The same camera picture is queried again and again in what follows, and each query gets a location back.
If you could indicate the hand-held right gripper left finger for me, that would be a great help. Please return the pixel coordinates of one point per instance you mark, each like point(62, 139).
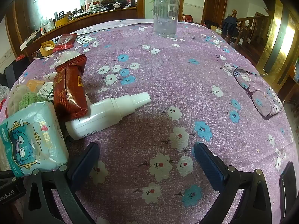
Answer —
point(84, 165)

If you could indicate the brown wooden door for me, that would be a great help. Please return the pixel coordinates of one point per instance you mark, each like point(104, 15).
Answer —
point(215, 4)

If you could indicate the purple frame eyeglasses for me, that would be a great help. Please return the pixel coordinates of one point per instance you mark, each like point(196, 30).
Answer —
point(243, 78)

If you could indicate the white spray bottle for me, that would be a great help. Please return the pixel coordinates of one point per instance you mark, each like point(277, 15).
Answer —
point(100, 119)

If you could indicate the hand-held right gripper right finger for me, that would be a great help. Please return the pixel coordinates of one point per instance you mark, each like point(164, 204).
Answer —
point(210, 165)

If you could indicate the green cloth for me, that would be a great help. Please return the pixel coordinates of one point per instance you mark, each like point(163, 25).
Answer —
point(29, 99)

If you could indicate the metal tin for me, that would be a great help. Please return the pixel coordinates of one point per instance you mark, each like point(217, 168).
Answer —
point(49, 25)

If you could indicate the orange box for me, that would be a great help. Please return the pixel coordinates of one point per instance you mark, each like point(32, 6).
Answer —
point(35, 85)

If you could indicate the teal cartoon tissue pack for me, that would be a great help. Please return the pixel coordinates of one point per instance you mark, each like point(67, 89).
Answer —
point(30, 140)

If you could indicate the white plastic bag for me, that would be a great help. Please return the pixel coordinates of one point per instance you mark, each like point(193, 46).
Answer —
point(17, 98)

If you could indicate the red flat packet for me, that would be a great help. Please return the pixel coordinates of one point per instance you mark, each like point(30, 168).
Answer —
point(65, 42)

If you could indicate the brown red snack packet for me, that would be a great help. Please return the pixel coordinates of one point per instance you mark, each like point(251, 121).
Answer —
point(70, 86)

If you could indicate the wooden stair railing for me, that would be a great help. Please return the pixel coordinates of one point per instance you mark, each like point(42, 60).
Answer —
point(252, 30)

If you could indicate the purple floral tablecloth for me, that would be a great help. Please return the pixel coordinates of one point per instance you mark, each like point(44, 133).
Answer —
point(163, 86)

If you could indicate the dark jacket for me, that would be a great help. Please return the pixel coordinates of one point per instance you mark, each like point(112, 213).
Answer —
point(230, 28)

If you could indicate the white blue box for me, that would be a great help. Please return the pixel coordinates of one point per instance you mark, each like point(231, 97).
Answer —
point(45, 91)

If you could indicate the black glossy object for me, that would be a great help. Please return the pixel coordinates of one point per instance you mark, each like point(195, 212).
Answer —
point(288, 186)

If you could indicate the clear plastic cup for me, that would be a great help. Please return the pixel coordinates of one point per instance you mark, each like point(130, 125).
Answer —
point(165, 16)

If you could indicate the silver sachet strip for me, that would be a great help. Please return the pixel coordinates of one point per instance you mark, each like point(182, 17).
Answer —
point(86, 39)

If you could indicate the white flat box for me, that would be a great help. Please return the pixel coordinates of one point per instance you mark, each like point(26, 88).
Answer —
point(24, 45)

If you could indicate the white crumpled wrapper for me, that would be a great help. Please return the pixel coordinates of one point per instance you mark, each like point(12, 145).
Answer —
point(50, 76)

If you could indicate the clear plastic bag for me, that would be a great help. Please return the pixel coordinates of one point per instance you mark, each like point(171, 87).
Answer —
point(3, 92)

